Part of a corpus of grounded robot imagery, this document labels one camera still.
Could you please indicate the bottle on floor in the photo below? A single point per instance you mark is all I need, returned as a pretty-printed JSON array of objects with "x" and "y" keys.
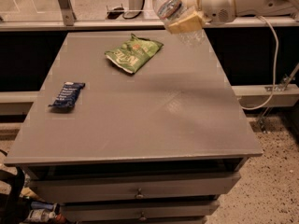
[{"x": 40, "y": 215}]

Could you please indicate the drawer knob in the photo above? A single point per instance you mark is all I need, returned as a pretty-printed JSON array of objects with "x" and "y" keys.
[
  {"x": 139, "y": 194},
  {"x": 142, "y": 217}
]

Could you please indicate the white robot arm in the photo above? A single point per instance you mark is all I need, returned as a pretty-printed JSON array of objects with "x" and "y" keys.
[{"x": 266, "y": 8}]

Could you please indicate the blue snack bar wrapper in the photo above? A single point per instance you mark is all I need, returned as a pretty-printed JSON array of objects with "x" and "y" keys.
[{"x": 68, "y": 95}]

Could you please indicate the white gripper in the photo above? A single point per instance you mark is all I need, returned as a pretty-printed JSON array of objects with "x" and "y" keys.
[{"x": 217, "y": 4}]

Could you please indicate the clear plastic water bottle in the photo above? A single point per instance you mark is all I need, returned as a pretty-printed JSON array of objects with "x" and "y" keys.
[{"x": 169, "y": 11}]

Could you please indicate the metal railing frame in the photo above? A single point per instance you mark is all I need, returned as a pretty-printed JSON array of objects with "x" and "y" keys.
[{"x": 21, "y": 14}]

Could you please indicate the grey drawer cabinet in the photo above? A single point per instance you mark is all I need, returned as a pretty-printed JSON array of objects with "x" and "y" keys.
[{"x": 174, "y": 129}]

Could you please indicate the white appliance behind glass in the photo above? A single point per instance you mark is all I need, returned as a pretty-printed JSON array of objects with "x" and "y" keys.
[{"x": 135, "y": 8}]

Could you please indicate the lower drawer knob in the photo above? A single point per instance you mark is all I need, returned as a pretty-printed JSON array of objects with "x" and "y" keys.
[{"x": 142, "y": 217}]

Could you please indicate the green chip bag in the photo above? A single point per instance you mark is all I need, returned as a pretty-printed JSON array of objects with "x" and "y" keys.
[{"x": 131, "y": 55}]

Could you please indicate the upper drawer knob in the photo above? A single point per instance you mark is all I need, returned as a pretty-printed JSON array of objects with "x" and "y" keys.
[{"x": 139, "y": 194}]

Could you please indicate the black bag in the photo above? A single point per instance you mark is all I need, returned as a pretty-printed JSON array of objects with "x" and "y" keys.
[{"x": 13, "y": 208}]

